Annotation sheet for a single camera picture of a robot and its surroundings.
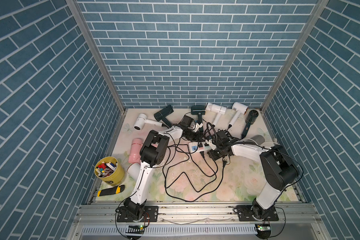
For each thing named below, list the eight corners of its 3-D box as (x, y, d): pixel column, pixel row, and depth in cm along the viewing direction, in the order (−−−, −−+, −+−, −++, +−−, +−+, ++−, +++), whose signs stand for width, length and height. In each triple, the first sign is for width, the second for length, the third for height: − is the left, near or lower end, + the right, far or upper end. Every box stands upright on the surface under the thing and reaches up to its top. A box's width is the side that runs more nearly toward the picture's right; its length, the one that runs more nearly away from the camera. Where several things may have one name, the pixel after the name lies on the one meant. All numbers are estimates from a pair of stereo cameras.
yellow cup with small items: (102, 186, 84) (89, 177, 73) (109, 167, 91) (98, 156, 80) (124, 187, 84) (115, 178, 73) (129, 167, 91) (121, 156, 80)
